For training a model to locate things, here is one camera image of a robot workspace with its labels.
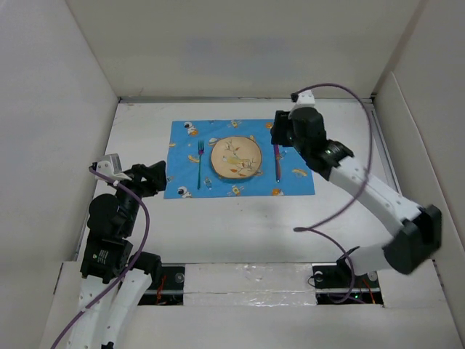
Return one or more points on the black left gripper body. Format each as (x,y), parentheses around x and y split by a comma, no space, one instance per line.
(144,187)

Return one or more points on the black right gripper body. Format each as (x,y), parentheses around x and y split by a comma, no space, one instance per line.
(283,133)

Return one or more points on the iridescent knife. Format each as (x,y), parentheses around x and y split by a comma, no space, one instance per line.
(276,151)

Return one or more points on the beige bird-pattern plate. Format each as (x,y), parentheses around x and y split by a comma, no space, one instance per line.
(236,158)

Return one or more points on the blue space-print cloth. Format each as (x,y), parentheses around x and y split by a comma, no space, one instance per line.
(182,162)

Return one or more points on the iridescent fork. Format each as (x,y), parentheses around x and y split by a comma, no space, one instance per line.
(200,156)

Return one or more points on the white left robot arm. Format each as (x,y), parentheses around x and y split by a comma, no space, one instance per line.
(115,269)

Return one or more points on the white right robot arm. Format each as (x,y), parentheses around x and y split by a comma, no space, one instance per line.
(416,230)

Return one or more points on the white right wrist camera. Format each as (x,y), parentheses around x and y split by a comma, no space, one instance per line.
(303,99)

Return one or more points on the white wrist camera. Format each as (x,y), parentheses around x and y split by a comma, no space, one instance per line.
(303,99)
(108,168)

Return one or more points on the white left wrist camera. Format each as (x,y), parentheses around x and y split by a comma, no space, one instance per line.
(108,168)

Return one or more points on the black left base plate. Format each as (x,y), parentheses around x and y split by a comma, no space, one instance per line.
(168,288)

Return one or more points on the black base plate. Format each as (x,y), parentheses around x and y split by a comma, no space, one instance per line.
(334,285)
(168,288)

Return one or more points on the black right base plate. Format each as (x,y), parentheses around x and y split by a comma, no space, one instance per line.
(334,285)

